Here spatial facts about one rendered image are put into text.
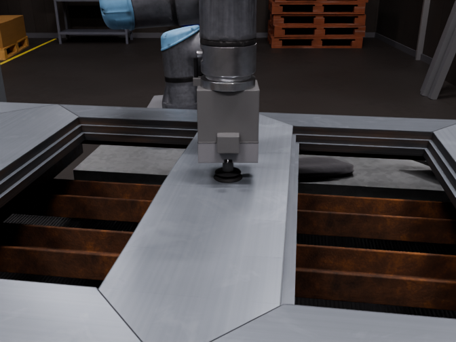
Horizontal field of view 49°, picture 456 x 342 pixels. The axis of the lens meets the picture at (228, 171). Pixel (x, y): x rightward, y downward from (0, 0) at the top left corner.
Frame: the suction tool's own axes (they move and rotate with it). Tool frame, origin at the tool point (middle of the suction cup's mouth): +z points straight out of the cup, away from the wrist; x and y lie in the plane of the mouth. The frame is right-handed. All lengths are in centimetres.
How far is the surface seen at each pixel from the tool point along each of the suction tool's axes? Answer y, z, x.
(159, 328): -6.3, -0.8, -32.5
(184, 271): -4.6, -0.8, -23.7
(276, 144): 8.7, -0.8, 15.5
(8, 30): -285, 54, 609
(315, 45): 131, 83, 671
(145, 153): -22, 17, 59
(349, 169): 29, 16, 43
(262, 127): 6.8, -0.7, 25.2
